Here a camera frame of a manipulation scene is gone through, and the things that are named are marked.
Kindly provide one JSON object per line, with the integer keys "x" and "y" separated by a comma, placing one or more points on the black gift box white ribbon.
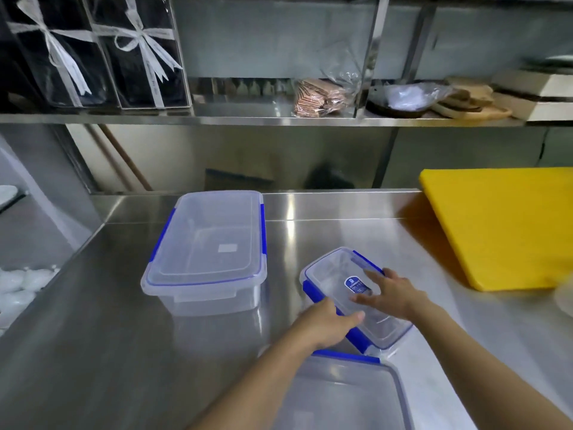
{"x": 53, "y": 49}
{"x": 141, "y": 51}

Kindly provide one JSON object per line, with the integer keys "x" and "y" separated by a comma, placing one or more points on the dark round plate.
{"x": 394, "y": 109}

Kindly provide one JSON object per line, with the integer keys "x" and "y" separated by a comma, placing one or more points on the small clear container blue clips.
{"x": 347, "y": 293}

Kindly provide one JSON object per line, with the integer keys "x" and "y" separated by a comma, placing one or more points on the person's left forearm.
{"x": 264, "y": 382}

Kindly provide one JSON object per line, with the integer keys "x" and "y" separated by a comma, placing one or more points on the wooden stick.
{"x": 125, "y": 157}

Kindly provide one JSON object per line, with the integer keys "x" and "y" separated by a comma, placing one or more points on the yellow cutting board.
{"x": 503, "y": 226}

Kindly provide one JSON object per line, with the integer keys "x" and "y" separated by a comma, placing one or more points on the clear container lid blue clip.
{"x": 344, "y": 391}

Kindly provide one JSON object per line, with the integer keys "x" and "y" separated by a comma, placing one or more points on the large clear container blue clips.
{"x": 208, "y": 250}

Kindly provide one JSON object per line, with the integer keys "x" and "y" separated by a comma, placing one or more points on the bag of brown wafers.
{"x": 315, "y": 99}

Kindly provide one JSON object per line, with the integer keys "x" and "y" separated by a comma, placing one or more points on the clear plastic bag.
{"x": 409, "y": 94}

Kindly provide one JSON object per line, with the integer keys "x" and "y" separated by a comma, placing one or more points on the person's left thumb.
{"x": 329, "y": 304}

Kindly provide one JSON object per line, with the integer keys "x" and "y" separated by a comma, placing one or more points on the person's right forearm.
{"x": 485, "y": 371}

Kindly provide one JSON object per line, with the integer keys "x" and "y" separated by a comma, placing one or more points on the steel shelf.
{"x": 277, "y": 119}

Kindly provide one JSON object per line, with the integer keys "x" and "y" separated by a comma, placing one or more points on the person's right hand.
{"x": 396, "y": 296}

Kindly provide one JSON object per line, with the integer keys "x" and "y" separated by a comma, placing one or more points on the wooden serving boards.
{"x": 470, "y": 102}

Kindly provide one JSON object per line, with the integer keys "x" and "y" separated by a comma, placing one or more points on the person's left hand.
{"x": 323, "y": 325}

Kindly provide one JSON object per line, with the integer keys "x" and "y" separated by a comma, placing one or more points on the person's right thumb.
{"x": 365, "y": 300}

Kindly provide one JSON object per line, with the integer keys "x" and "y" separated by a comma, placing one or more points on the white crumpled items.
{"x": 20, "y": 293}

